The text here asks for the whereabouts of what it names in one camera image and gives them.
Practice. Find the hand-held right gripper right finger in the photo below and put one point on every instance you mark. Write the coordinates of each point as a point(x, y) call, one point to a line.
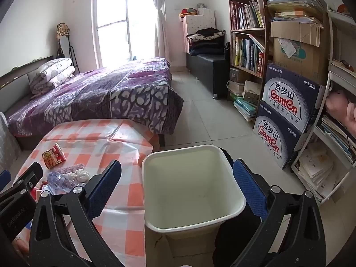
point(250, 192)

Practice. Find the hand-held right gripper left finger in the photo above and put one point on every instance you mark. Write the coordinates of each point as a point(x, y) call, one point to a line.
point(104, 190)

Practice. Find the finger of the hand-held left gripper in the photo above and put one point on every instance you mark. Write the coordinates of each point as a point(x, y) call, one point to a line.
point(27, 172)
point(4, 178)

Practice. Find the white tissue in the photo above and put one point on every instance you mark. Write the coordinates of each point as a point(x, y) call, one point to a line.
point(79, 175)

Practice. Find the clear plastic bottle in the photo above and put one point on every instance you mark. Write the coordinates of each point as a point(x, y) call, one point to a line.
point(59, 182)

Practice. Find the white plastic trash bin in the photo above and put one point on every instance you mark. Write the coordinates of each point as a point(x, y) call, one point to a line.
point(189, 183)

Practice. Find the small torn red noodle cup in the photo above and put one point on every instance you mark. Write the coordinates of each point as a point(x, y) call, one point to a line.
point(52, 157)

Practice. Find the orange checked tablecloth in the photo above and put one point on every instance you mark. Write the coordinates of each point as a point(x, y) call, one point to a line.
point(122, 155)

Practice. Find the purple fuzzy foam piece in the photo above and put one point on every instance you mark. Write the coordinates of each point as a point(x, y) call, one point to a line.
point(68, 169)

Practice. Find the dark blue water carton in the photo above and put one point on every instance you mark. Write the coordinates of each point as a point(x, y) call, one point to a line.
point(289, 94)
point(275, 139)

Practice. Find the pile of white papers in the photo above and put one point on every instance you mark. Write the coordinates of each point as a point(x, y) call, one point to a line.
point(317, 167)

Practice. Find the books on low shelf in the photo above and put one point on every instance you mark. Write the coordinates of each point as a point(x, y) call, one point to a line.
point(244, 110)

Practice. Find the purple patterned bedspread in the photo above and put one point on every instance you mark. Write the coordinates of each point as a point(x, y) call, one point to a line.
point(111, 89)

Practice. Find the folded floral quilt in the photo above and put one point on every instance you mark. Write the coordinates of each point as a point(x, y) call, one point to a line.
point(52, 72)

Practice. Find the dark wooden bed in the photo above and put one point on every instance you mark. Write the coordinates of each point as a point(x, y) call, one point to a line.
point(25, 62)

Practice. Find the pink plush toy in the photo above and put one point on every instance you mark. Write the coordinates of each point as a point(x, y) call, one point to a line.
point(338, 108)

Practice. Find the black coat rack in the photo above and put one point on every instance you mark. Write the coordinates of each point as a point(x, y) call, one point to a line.
point(73, 55)

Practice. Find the black storage bench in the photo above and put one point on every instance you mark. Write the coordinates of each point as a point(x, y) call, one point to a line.
point(207, 69)

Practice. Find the row of upright books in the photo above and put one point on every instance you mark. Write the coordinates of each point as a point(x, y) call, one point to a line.
point(249, 54)
point(247, 15)

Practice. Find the large printed cardboard box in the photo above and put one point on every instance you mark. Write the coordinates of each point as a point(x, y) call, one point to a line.
point(306, 61)

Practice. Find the white shelf rack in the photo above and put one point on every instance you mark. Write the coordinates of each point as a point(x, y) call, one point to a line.
point(335, 78)

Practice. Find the plaid scarf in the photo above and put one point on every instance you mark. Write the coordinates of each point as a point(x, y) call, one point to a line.
point(62, 30)

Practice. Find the stack of folded clothes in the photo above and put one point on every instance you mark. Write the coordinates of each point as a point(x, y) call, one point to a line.
point(205, 41)

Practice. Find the open flap cardboard box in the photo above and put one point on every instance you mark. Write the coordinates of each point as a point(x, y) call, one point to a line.
point(294, 32)

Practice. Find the white curtain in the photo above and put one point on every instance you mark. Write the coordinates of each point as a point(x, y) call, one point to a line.
point(161, 27)

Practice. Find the white fabric storage box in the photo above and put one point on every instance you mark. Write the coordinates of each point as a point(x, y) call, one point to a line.
point(200, 22)

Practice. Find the window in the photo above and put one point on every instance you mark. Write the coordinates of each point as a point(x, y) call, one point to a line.
point(111, 11)

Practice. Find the brown bookshelf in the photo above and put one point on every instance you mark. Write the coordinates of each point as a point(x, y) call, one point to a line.
point(228, 11)

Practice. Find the red yellow plush toy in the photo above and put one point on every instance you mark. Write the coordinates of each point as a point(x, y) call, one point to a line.
point(188, 12)

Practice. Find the stack of books and papers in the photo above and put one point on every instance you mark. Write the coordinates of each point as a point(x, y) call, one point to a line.
point(294, 0)

